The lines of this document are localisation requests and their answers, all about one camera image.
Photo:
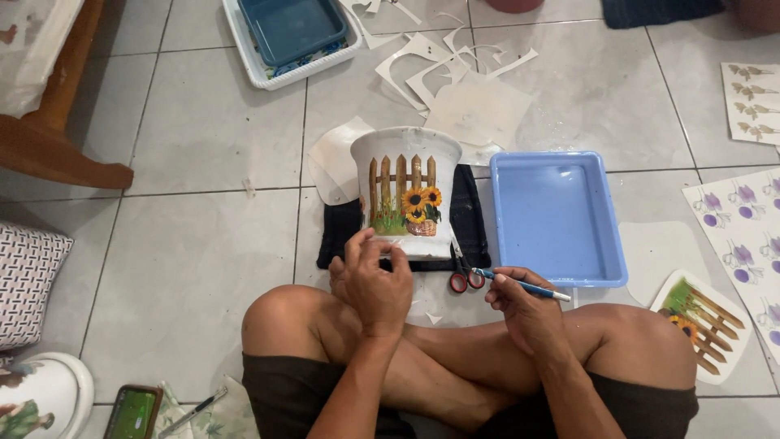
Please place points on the dark blue plastic tray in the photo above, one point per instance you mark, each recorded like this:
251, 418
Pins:
292, 27

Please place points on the white pot with figure decal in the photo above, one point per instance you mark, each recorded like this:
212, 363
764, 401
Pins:
39, 396

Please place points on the black and white patterned cushion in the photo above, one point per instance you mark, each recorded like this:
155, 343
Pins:
27, 280

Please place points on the heap of white paper scraps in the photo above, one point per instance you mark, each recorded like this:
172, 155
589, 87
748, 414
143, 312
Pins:
451, 79

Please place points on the person's right hand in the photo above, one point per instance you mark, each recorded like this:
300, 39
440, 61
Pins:
533, 317

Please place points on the gold flower decal sheet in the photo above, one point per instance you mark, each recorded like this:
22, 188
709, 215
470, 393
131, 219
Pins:
752, 103

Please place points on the green leaf decal sheets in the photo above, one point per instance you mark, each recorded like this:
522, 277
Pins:
225, 414

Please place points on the white plastic cover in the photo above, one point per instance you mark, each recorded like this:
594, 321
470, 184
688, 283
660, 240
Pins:
30, 49

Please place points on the white pot with sunflower decal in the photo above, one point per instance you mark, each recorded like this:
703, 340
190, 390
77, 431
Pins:
408, 183

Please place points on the red pot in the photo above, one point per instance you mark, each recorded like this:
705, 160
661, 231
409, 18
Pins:
515, 5

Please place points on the brown clay pot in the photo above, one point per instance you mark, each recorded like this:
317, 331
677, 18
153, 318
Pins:
758, 13

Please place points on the person's left leg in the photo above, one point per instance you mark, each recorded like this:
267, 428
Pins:
292, 329

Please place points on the dark blue towel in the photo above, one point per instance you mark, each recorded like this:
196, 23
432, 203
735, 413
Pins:
661, 12

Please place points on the person's right leg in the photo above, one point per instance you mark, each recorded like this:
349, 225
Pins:
634, 341

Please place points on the person's leg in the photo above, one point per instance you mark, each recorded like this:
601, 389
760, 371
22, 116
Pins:
292, 329
634, 341

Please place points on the dark brown shorts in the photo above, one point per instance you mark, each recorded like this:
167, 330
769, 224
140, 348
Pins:
286, 396

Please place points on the sunflower fence decal cutout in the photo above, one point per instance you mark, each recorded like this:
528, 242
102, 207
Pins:
701, 323

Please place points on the white backing paper sheet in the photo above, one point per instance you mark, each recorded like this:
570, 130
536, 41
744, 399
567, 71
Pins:
329, 164

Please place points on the person's left hand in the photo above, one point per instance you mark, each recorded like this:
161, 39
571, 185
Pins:
378, 292

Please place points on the silver utility knife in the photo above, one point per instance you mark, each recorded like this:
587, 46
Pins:
192, 413

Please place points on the purple flower decal sheet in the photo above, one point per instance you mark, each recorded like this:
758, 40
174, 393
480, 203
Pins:
743, 231

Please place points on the phone in brown case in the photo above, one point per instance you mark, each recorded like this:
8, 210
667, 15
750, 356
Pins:
132, 413

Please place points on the light blue plastic tray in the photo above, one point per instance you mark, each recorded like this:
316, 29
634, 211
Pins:
554, 219

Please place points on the blue craft knife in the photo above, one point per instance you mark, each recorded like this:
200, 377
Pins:
536, 289

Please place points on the brown wooden furniture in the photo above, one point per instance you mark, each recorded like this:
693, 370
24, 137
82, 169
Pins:
55, 134

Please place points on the dark blue cloth mat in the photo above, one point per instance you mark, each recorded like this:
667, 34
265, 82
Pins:
469, 225

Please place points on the white floral-rimmed tray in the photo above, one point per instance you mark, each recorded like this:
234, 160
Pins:
292, 70

